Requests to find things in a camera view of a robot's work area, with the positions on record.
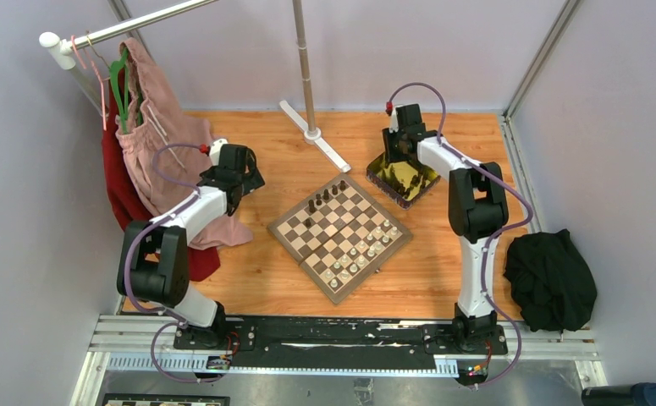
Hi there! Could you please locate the wooden chess board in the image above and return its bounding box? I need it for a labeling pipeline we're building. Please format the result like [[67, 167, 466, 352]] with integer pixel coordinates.
[[267, 173, 413, 305]]

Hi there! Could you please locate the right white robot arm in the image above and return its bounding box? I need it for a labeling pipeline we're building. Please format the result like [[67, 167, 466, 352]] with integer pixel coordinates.
[[383, 102, 509, 354]]

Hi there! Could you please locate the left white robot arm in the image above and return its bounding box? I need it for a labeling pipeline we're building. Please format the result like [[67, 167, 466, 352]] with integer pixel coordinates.
[[117, 139, 265, 349]]

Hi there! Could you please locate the yellow metal tin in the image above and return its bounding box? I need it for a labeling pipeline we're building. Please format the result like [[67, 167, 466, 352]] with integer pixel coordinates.
[[366, 153, 441, 210]]

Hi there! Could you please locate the pink hanging garment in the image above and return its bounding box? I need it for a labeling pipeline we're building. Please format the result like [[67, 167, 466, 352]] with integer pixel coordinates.
[[116, 38, 253, 250]]

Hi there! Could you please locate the red hanging garment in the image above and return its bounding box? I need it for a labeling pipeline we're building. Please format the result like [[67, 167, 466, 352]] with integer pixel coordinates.
[[101, 85, 220, 282]]

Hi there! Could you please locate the green clothes hanger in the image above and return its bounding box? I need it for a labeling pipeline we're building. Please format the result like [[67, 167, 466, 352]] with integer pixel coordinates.
[[108, 45, 144, 134]]

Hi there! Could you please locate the black crumpled cloth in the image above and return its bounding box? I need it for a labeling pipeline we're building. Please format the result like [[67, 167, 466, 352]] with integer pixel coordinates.
[[504, 228, 598, 332]]

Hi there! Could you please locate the pink clothes hanger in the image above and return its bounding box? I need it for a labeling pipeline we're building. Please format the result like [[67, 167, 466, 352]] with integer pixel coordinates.
[[69, 34, 109, 132]]

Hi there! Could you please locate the white clothes rack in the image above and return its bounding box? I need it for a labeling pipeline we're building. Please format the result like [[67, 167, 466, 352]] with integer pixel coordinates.
[[38, 1, 351, 173]]

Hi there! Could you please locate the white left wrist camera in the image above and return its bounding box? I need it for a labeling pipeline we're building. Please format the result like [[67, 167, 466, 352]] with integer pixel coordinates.
[[207, 138, 228, 166]]

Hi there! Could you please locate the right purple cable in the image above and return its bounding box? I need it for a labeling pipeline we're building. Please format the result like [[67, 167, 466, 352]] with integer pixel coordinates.
[[385, 82, 534, 389]]

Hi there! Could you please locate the purple cable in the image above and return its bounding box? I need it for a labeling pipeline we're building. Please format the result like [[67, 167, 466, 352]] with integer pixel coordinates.
[[385, 82, 534, 389], [123, 143, 234, 385]]

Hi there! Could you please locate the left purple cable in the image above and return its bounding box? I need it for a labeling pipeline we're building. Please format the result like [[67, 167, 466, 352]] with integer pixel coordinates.
[[123, 143, 234, 385]]

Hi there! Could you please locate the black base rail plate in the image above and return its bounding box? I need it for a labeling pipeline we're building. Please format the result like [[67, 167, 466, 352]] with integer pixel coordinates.
[[174, 315, 508, 371]]

